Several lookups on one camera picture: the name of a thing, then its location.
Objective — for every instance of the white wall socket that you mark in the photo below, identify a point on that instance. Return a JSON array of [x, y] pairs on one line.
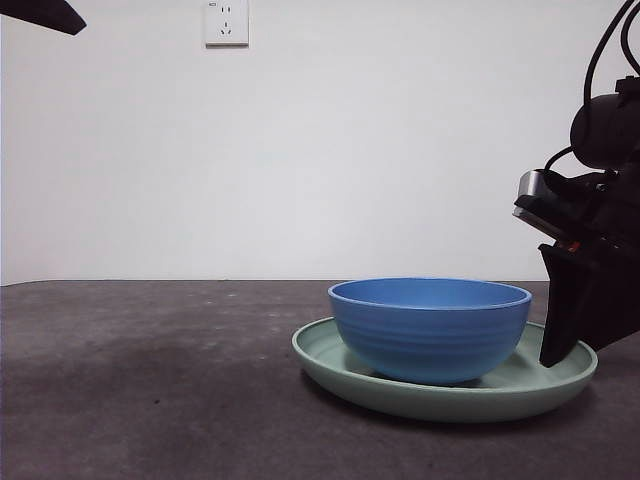
[[227, 25]]

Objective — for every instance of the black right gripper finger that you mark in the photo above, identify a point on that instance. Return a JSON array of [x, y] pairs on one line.
[[565, 300], [620, 310]]

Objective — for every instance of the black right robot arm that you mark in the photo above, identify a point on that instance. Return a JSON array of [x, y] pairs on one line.
[[600, 125]]

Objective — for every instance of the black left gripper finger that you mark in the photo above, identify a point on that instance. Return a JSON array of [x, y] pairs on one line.
[[45, 15]]

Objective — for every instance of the blue ribbed bowl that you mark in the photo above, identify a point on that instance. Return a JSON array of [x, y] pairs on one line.
[[430, 340]]

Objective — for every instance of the pale green plate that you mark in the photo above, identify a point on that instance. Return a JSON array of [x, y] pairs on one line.
[[450, 405]]

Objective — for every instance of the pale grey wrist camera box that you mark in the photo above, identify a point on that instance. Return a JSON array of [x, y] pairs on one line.
[[532, 187]]

